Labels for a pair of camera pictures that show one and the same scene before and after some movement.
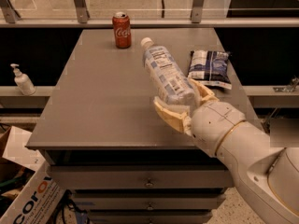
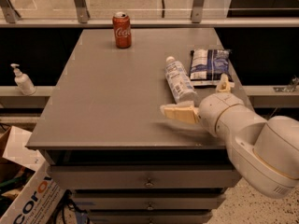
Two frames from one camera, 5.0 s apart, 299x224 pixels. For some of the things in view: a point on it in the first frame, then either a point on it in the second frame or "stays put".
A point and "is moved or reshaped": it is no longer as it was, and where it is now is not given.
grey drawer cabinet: (100, 129) stays put
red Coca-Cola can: (122, 30) stays put
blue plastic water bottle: (165, 75) is moved or reshaped
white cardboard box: (37, 200) stays put
